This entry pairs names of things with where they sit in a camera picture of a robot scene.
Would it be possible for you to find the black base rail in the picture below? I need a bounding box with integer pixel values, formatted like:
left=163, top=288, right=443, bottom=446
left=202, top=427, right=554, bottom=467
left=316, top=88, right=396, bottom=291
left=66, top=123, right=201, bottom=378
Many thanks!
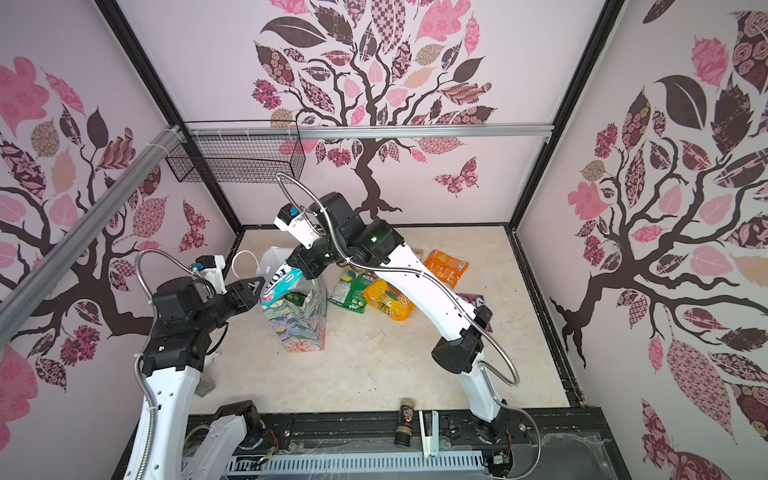
left=113, top=406, right=631, bottom=480

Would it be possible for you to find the green snack packet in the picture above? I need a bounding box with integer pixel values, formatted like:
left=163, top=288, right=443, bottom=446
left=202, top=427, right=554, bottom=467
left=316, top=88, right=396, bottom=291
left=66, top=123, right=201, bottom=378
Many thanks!
left=329, top=267, right=375, bottom=314
left=282, top=292, right=307, bottom=307

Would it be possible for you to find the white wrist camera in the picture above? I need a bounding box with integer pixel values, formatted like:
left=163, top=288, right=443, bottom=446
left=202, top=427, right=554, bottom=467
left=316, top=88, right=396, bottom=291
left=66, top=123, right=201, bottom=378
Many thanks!
left=274, top=203, right=322, bottom=249
left=191, top=255, right=226, bottom=294

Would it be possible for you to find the green snack packet middle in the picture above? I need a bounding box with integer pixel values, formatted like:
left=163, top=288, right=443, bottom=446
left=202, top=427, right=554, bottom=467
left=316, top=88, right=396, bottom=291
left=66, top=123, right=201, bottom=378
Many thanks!
left=329, top=267, right=375, bottom=314

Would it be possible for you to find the orange snack packet right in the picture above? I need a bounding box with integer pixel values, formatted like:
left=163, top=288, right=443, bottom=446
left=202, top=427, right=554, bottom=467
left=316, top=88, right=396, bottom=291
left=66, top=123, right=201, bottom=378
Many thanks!
left=424, top=249, right=470, bottom=288

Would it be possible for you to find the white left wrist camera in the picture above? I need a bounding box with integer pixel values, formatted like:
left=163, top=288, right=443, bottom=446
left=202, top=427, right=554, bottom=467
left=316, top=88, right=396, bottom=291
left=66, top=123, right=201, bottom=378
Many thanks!
left=191, top=255, right=226, bottom=294

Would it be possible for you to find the white clip bracket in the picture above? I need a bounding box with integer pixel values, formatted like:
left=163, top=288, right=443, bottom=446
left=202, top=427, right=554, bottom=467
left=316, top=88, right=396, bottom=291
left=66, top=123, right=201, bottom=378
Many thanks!
left=418, top=410, right=440, bottom=459

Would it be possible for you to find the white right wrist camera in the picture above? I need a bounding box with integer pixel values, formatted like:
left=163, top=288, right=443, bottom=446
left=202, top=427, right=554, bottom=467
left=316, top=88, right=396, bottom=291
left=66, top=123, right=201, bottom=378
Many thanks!
left=274, top=203, right=322, bottom=249

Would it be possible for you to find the aluminium rail back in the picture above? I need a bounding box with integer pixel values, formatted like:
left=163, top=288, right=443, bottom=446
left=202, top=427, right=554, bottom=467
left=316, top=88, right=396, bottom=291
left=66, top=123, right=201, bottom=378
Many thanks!
left=188, top=123, right=554, bottom=140

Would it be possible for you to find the pink Fox's candy packet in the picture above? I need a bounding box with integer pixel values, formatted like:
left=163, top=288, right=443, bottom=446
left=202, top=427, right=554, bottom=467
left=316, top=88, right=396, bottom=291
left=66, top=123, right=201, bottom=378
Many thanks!
left=458, top=293, right=493, bottom=332

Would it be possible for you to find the aluminium rail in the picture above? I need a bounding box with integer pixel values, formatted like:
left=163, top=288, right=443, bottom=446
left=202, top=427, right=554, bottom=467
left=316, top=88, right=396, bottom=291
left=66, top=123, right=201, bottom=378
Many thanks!
left=1, top=125, right=183, bottom=345
left=188, top=123, right=554, bottom=140

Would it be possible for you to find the brown cylindrical bottle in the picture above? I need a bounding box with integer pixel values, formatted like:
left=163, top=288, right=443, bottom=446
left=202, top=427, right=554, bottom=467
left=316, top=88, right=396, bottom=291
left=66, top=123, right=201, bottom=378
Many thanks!
left=394, top=398, right=415, bottom=447

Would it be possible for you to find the grey slotted cable duct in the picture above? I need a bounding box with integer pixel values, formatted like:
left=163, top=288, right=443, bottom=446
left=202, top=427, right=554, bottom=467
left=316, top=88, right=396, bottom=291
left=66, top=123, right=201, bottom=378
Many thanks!
left=225, top=451, right=485, bottom=477

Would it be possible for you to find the teal Fox's candy packet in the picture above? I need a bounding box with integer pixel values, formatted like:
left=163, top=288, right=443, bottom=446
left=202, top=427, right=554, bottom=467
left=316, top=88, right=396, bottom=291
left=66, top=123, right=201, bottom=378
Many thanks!
left=261, top=263, right=303, bottom=308

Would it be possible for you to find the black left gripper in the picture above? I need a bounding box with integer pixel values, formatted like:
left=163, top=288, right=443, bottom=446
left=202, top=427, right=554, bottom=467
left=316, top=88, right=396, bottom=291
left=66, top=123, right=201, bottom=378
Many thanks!
left=194, top=276, right=265, bottom=333

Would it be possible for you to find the green snack packet front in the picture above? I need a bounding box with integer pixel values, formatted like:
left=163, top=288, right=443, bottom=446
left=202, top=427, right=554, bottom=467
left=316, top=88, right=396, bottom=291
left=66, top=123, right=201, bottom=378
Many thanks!
left=282, top=292, right=307, bottom=307

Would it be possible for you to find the floral paper gift bag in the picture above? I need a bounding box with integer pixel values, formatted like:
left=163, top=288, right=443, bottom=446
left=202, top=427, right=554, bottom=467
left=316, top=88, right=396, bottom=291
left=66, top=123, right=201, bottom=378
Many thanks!
left=232, top=247, right=327, bottom=353

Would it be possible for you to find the aluminium rail left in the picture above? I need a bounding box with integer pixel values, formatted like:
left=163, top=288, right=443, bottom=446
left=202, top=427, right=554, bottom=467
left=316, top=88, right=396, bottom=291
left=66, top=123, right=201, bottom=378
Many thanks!
left=1, top=125, right=183, bottom=345

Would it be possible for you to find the yellow snack packet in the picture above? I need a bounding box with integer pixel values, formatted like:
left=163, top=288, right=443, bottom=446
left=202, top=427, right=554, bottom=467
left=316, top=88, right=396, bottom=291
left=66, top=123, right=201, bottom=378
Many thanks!
left=363, top=278, right=415, bottom=321

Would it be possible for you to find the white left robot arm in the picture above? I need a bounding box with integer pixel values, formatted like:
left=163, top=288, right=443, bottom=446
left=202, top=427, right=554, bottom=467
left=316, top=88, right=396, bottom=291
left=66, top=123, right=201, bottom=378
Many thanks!
left=124, top=252, right=265, bottom=479

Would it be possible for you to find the black wire basket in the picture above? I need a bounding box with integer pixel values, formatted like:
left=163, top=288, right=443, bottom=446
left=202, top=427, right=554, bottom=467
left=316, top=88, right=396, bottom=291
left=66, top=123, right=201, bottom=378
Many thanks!
left=165, top=120, right=306, bottom=184

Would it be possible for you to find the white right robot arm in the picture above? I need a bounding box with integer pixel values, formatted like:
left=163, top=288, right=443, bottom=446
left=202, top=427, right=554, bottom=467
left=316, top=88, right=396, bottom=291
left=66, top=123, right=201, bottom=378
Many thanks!
left=265, top=192, right=540, bottom=443

